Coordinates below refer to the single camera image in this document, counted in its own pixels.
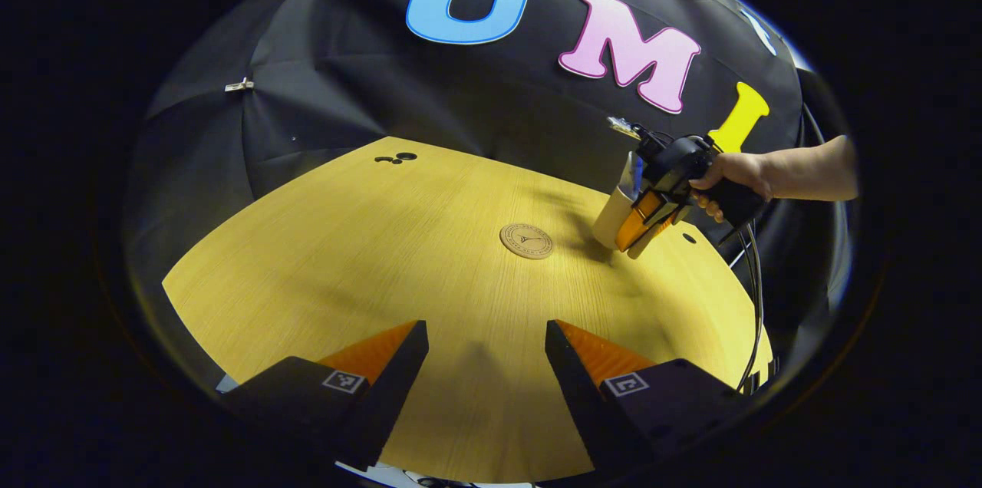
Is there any wooden desktop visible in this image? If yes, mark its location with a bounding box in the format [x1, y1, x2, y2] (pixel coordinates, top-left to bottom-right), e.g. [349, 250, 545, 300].
[161, 137, 774, 483]

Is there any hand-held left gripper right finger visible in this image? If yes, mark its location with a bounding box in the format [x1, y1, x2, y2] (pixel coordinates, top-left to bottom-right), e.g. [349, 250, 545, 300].
[545, 320, 749, 473]

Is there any beige cup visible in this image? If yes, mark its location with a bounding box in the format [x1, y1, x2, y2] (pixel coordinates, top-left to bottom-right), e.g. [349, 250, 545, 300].
[592, 153, 677, 259]

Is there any round cork coaster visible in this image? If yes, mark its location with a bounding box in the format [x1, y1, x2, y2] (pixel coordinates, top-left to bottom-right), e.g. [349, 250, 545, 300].
[499, 223, 555, 260]

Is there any black backdrop cloth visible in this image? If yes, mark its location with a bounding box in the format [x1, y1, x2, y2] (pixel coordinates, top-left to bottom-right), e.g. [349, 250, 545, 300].
[142, 0, 852, 320]

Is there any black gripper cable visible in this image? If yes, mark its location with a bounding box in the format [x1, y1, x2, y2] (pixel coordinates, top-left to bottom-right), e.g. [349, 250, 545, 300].
[717, 221, 769, 394]

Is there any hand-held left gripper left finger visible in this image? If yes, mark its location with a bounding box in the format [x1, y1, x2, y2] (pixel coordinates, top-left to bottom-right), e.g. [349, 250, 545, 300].
[219, 320, 429, 472]

